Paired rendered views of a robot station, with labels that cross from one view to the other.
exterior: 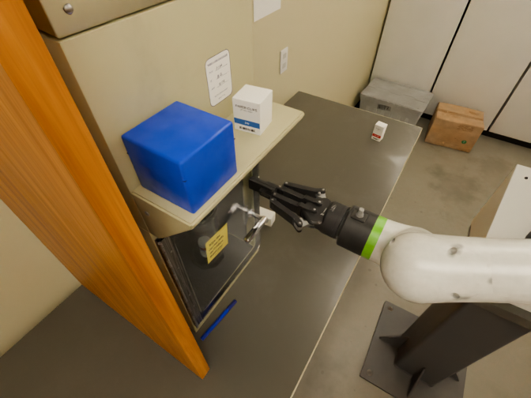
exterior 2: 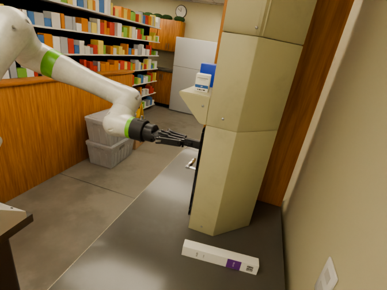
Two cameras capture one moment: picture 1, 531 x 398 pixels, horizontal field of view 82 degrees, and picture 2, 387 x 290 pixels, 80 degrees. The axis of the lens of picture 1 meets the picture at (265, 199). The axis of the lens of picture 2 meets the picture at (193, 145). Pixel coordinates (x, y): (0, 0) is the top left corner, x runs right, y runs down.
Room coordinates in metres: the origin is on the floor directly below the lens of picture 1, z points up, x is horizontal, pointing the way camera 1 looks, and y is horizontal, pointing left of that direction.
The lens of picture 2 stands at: (1.30, -0.25, 1.66)
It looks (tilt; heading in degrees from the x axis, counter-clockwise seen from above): 23 degrees down; 162
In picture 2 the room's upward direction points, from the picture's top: 9 degrees clockwise
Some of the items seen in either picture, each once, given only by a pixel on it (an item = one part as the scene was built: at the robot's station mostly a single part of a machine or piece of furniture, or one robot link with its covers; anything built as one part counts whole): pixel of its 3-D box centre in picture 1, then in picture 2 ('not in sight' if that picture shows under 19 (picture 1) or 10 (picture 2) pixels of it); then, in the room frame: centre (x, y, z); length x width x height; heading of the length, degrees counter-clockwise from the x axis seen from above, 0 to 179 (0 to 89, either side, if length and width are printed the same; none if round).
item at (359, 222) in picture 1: (355, 227); (140, 129); (0.38, -0.19, 1.31); 0.09 x 0.06 x 0.12; 148
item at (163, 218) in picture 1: (231, 168); (204, 100); (0.40, 0.06, 1.46); 0.32 x 0.11 x 0.10; 148
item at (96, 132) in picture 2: not in sight; (112, 126); (-1.86, -0.42, 0.49); 0.60 x 0.42 x 0.33; 148
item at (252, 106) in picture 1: (253, 110); (203, 82); (0.46, 0.02, 1.54); 0.05 x 0.05 x 0.06; 66
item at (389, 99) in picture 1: (391, 108); not in sight; (2.76, -1.28, 0.17); 0.60 x 0.42 x 0.33; 56
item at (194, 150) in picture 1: (185, 155); (213, 75); (0.32, 0.11, 1.56); 0.10 x 0.10 x 0.09; 58
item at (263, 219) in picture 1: (250, 225); (194, 164); (0.48, 0.04, 1.20); 0.10 x 0.05 x 0.03; 147
